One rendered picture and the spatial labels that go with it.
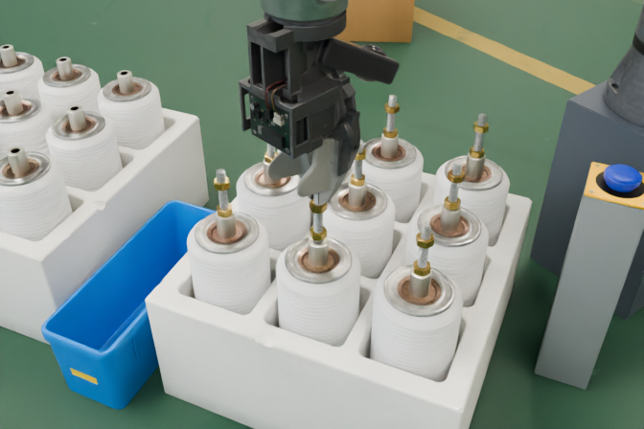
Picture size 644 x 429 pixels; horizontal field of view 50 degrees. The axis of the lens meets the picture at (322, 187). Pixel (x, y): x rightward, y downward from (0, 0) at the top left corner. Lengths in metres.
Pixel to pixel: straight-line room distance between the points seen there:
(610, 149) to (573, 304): 0.23
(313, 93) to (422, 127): 0.91
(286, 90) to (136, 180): 0.51
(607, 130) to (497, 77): 0.75
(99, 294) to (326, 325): 0.37
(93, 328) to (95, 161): 0.24
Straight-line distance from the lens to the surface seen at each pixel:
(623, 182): 0.84
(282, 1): 0.58
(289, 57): 0.59
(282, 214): 0.89
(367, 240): 0.85
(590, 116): 1.03
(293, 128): 0.60
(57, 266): 0.99
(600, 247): 0.87
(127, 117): 1.12
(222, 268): 0.81
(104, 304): 1.04
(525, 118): 1.59
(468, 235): 0.83
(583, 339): 0.98
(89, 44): 1.95
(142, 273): 1.10
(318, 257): 0.77
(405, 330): 0.74
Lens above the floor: 0.79
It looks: 37 degrees down
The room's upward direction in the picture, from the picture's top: straight up
